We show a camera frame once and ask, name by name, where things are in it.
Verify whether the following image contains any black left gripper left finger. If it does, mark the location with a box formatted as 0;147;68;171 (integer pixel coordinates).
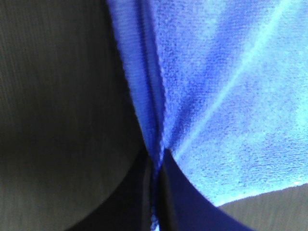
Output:
67;148;152;231

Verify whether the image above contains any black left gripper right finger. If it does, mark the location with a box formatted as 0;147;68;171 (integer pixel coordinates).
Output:
156;149;251;231

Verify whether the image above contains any blue microfiber towel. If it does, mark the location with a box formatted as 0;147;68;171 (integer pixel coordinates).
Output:
107;0;308;231

